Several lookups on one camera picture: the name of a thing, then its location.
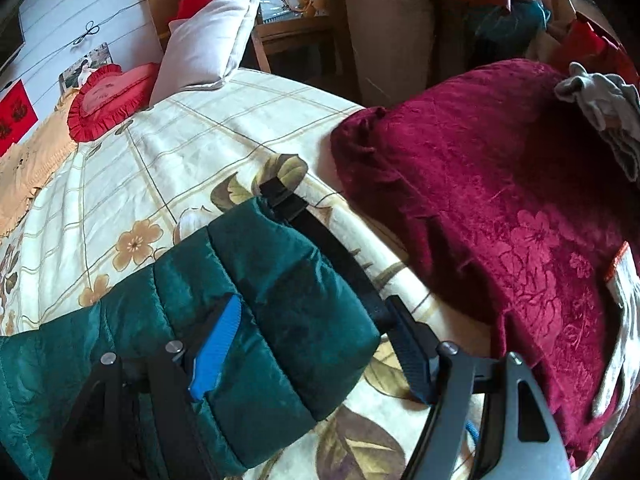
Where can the floral cream bedspread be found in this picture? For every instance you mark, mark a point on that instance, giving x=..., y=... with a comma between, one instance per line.
x=118, y=203

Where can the red ruffled cushion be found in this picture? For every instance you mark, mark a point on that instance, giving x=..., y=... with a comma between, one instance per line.
x=108, y=98

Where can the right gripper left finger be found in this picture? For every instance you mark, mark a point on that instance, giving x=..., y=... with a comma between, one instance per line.
x=102, y=437

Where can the crimson velvet blanket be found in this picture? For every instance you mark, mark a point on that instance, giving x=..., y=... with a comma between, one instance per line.
x=511, y=209

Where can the red Chinese banner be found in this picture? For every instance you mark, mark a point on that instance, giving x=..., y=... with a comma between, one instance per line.
x=17, y=116

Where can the yellow ruffled pillow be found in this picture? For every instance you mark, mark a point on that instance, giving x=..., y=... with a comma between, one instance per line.
x=27, y=167

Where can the grey work glove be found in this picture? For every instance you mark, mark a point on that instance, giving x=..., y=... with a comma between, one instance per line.
x=612, y=108

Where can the wooden chair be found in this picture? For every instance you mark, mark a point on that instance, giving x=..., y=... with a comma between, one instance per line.
x=288, y=25

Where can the white pillow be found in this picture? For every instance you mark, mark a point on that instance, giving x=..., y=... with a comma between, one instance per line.
x=207, y=48

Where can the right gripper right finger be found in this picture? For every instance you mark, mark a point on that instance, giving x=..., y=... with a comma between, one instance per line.
x=496, y=403

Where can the framed photo on wall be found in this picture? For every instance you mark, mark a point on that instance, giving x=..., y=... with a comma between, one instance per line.
x=75, y=76

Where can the green quilted puffer jacket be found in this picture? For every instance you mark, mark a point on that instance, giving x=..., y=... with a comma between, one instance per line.
x=231, y=346

